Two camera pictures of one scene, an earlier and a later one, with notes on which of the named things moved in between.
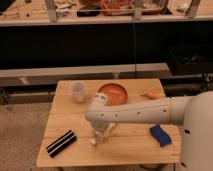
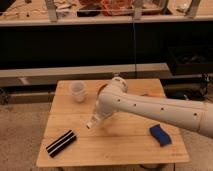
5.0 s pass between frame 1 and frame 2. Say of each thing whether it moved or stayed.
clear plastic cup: stayed
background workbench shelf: stayed
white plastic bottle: moved
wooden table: stayed
